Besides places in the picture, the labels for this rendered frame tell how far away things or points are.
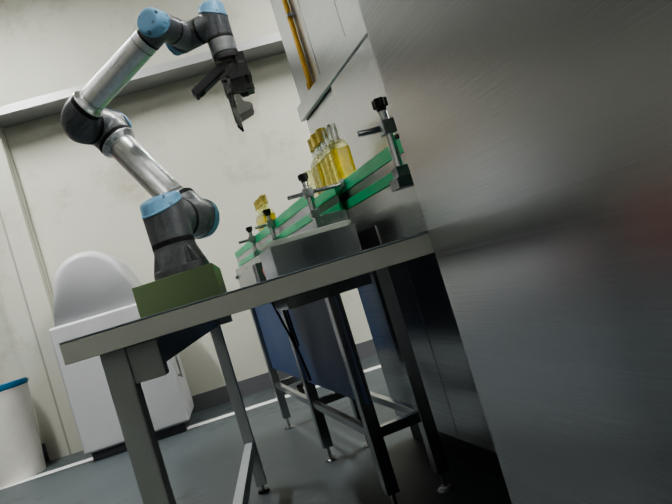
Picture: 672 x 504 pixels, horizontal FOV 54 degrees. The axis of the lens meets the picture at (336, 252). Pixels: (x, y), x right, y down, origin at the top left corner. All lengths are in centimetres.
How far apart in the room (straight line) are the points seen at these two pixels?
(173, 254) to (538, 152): 123
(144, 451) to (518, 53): 79
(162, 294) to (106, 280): 278
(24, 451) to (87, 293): 112
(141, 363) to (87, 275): 345
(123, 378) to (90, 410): 344
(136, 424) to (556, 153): 74
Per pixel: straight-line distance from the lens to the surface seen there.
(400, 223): 151
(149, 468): 112
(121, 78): 196
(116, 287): 449
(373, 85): 193
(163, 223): 180
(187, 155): 520
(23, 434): 492
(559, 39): 67
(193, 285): 172
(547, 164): 71
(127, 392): 110
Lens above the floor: 74
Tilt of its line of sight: 1 degrees up
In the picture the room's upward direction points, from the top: 17 degrees counter-clockwise
